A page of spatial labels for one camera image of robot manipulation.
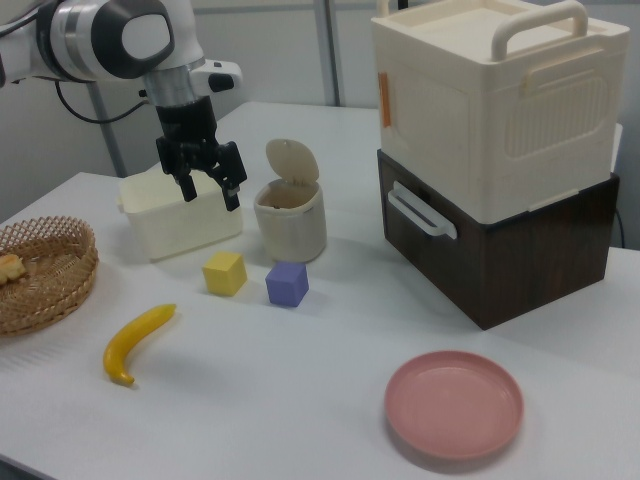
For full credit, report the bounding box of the yellow toy banana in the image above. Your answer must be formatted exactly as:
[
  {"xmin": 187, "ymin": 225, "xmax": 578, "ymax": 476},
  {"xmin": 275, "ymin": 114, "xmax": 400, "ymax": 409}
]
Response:
[{"xmin": 102, "ymin": 303, "xmax": 178, "ymax": 387}]

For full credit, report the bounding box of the purple foam cube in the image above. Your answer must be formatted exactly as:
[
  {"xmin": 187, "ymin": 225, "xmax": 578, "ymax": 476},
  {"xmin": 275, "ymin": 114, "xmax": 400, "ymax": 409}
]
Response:
[{"xmin": 264, "ymin": 260, "xmax": 310, "ymax": 309}]

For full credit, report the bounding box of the toy bread loaf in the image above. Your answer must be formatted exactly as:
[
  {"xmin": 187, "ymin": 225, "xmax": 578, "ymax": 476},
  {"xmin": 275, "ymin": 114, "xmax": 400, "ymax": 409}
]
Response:
[{"xmin": 0, "ymin": 253, "xmax": 27, "ymax": 287}]

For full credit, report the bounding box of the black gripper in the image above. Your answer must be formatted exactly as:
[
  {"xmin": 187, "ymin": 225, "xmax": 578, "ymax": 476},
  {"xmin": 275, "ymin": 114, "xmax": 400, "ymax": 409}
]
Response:
[{"xmin": 154, "ymin": 96, "xmax": 249, "ymax": 213}]

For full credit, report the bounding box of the cream mini trash can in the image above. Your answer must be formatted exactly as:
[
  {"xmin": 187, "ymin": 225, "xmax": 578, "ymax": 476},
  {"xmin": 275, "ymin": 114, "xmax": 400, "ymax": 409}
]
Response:
[{"xmin": 253, "ymin": 138, "xmax": 329, "ymax": 266}]

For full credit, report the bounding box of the woven wicker basket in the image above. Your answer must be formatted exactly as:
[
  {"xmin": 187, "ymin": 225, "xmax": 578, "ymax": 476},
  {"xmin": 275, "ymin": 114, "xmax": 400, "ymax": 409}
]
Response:
[{"xmin": 0, "ymin": 214, "xmax": 100, "ymax": 337}]

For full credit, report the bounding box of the pink plastic plate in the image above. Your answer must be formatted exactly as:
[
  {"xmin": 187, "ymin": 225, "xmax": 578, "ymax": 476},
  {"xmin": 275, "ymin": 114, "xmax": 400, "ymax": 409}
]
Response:
[{"xmin": 383, "ymin": 350, "xmax": 526, "ymax": 462}]

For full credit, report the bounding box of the dark brown wooden drawer box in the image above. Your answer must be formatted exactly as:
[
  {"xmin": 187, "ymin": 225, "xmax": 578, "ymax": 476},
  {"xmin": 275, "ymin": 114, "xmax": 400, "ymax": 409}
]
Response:
[{"xmin": 375, "ymin": 149, "xmax": 622, "ymax": 332}]

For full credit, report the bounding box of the white plastic open container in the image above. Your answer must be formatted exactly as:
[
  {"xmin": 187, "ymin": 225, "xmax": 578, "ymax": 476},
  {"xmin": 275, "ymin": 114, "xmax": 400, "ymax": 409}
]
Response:
[{"xmin": 116, "ymin": 169, "xmax": 245, "ymax": 262}]

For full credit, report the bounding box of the yellow foam cube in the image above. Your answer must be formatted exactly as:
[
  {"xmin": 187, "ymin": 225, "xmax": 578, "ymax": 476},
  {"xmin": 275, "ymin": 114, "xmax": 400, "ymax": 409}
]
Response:
[{"xmin": 201, "ymin": 251, "xmax": 248, "ymax": 298}]

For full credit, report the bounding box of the cream plastic storage box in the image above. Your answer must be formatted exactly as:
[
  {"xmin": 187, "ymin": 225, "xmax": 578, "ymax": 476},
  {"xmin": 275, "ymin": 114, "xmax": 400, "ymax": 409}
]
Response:
[{"xmin": 370, "ymin": 0, "xmax": 632, "ymax": 225}]

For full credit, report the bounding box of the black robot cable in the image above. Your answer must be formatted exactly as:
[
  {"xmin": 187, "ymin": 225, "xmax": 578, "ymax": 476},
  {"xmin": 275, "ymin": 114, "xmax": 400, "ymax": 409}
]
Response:
[{"xmin": 53, "ymin": 78, "xmax": 152, "ymax": 125}]

